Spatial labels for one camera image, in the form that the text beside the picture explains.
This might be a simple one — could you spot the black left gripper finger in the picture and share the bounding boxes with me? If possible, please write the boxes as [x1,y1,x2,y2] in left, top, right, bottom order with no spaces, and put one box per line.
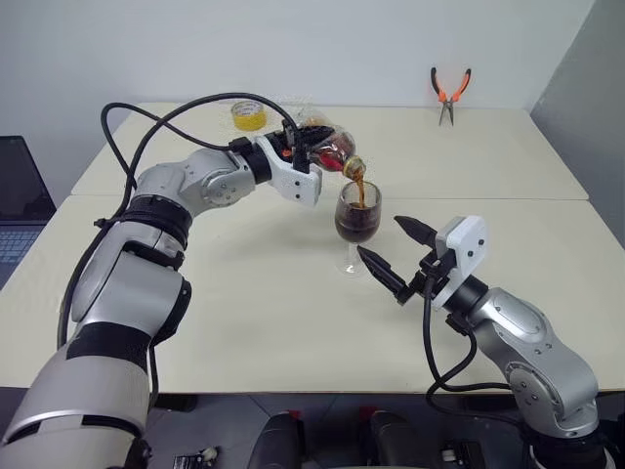
[300,125,339,147]

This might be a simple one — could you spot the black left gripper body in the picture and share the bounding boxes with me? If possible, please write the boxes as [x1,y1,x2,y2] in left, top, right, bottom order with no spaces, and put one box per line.
[266,124,321,175]

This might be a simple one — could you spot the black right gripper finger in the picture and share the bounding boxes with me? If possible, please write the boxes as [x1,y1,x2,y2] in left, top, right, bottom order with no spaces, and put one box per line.
[394,215,438,246]
[355,245,409,299]

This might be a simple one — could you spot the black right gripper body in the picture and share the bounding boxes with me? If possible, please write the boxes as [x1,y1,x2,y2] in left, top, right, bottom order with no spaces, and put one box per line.
[396,247,458,307]

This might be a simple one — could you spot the plastic bottle with dark drink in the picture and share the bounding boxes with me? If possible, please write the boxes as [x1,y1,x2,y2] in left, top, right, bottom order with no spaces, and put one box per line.
[285,105,367,180]

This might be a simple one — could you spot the clear wine glass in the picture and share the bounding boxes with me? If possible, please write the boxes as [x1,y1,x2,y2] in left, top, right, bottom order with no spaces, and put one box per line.
[334,181,383,279]

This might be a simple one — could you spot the yellow tape roll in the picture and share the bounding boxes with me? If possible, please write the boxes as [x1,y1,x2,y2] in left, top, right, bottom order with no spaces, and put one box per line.
[229,101,268,132]

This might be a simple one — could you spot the orange black needle-nose pliers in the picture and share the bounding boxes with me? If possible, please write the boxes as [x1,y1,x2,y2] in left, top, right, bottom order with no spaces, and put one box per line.
[430,66,473,128]

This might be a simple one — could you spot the dark rounded shape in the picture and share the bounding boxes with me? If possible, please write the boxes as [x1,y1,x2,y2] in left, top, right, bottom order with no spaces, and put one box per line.
[258,412,307,469]
[368,409,432,469]

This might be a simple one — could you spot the dark laptop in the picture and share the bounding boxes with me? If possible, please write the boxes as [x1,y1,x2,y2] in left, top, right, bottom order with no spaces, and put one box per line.
[0,135,58,289]

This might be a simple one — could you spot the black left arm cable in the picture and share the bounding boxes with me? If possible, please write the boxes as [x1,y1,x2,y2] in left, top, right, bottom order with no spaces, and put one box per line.
[56,92,297,406]

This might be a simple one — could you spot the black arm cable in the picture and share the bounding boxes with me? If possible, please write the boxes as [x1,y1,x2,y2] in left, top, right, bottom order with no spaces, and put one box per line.
[56,92,297,406]
[422,266,538,431]

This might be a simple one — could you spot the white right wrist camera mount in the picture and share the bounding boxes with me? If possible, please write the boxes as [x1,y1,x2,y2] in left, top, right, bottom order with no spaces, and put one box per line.
[434,216,488,311]

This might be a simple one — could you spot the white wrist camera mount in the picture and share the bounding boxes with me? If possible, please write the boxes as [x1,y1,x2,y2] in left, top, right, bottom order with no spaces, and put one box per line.
[434,216,488,311]
[255,135,322,209]

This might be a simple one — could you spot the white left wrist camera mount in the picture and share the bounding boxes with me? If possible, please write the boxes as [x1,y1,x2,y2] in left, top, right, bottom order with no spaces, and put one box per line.
[255,135,322,209]

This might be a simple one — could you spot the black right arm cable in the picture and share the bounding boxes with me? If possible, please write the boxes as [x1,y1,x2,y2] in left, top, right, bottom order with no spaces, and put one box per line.
[422,266,538,431]

